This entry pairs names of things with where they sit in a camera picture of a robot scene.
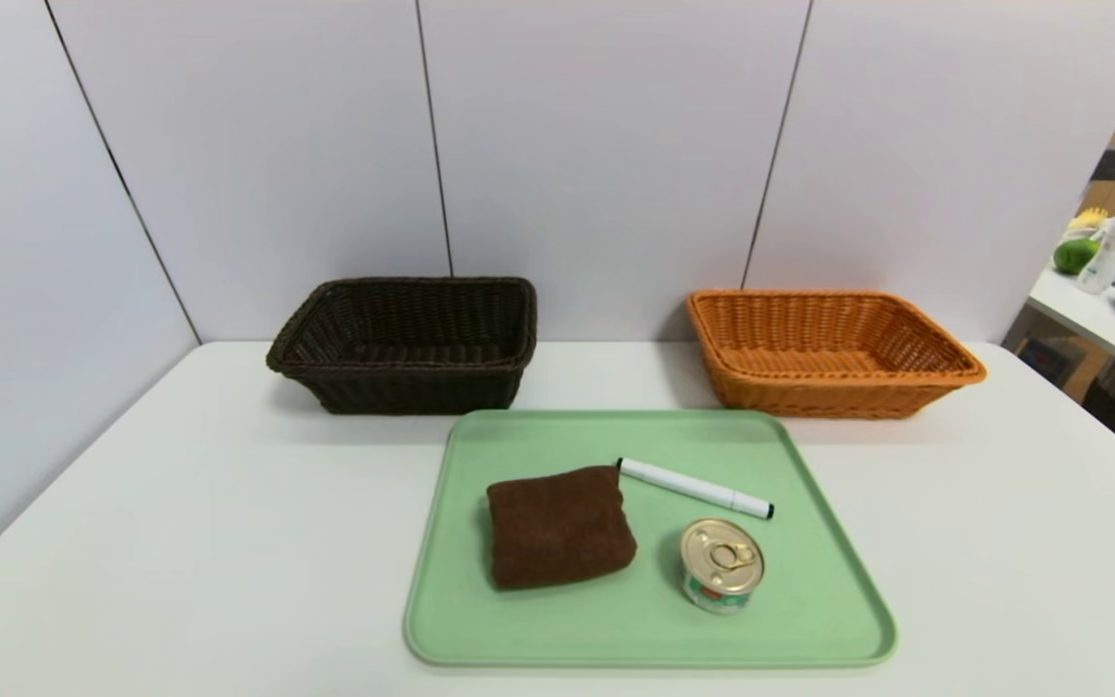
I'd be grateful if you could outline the brown towel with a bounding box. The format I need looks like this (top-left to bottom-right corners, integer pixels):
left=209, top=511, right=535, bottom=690
left=486, top=465, right=638, bottom=592

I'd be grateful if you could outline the clear plastic bottle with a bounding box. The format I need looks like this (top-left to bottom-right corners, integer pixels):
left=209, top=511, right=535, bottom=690
left=1076, top=205, right=1115, bottom=295

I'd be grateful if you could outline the light green plastic tray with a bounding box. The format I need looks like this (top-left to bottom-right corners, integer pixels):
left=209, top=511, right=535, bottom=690
left=403, top=409, right=898, bottom=669

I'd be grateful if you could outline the dark brown wicker basket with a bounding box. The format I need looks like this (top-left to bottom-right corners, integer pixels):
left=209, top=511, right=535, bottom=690
left=265, top=277, right=538, bottom=416

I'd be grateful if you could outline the white side table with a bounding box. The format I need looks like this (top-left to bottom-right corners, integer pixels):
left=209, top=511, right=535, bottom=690
left=1027, top=218, right=1115, bottom=381

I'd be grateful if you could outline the green round fruit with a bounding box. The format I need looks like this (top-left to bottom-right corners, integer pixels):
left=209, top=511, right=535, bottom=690
left=1053, top=237, right=1100, bottom=276

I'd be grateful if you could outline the orange wicker basket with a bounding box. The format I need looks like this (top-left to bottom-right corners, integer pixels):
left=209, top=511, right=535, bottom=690
left=685, top=288, right=987, bottom=420

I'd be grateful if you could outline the tin can with pull tab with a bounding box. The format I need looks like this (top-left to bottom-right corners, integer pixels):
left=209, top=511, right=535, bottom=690
left=679, top=518, right=766, bottom=616

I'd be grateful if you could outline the white marker pen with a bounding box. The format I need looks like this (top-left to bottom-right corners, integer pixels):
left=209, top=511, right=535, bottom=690
left=616, top=457, right=775, bottom=521

